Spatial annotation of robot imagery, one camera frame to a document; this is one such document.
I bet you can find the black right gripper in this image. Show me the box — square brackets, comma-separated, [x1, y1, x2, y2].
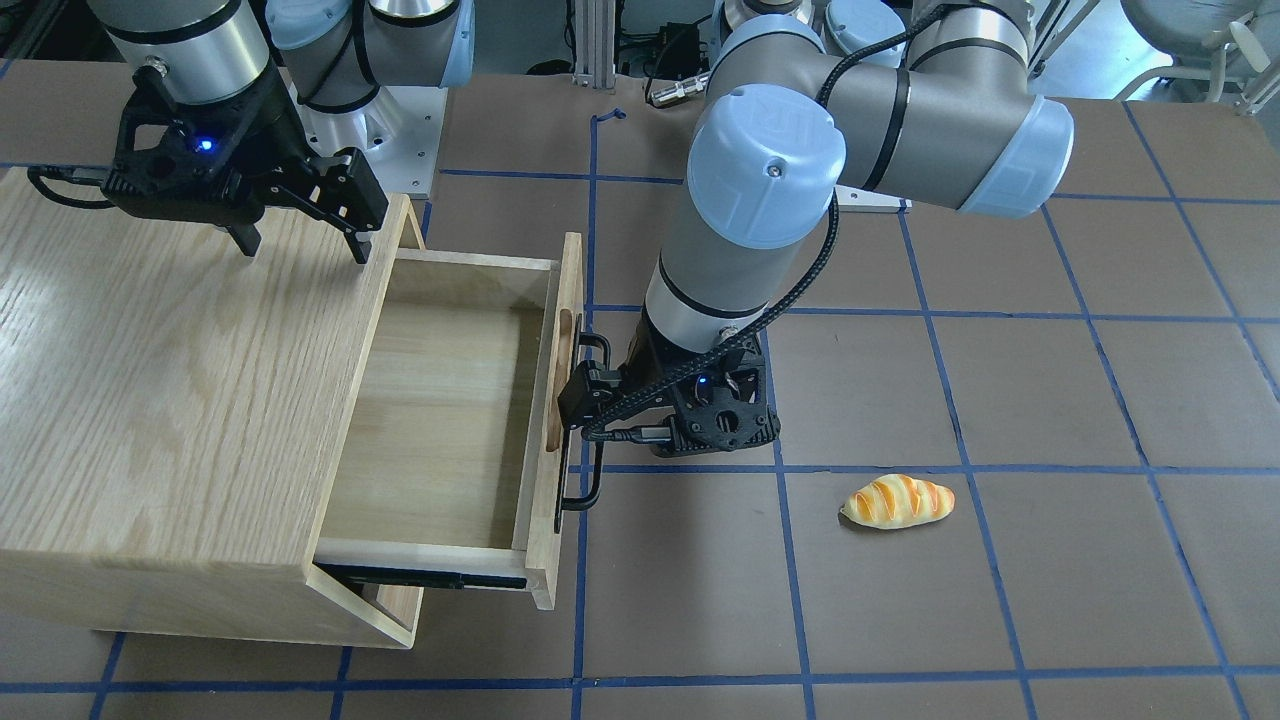
[102, 68, 388, 265]

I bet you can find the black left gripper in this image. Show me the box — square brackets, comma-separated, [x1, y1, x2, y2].
[557, 320, 780, 457]

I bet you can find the black drawer handle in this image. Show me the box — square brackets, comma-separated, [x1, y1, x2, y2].
[556, 332, 613, 533]

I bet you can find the wooden drawer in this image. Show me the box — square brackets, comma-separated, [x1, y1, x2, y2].
[314, 233, 584, 609]

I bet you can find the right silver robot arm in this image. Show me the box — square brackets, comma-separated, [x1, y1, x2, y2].
[90, 1, 475, 264]

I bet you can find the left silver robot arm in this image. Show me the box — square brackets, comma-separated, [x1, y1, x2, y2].
[558, 1, 1074, 457]

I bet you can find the wooden drawer cabinet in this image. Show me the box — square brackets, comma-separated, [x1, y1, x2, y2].
[1, 170, 422, 648]

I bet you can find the toy bread loaf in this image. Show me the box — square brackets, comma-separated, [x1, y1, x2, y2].
[838, 474, 956, 530]

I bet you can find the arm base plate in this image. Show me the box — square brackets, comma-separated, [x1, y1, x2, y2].
[835, 184, 913, 213]
[297, 86, 449, 199]

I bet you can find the aluminium frame post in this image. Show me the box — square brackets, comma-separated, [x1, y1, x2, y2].
[571, 0, 618, 94]

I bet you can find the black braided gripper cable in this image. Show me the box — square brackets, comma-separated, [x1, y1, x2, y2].
[580, 0, 951, 443]

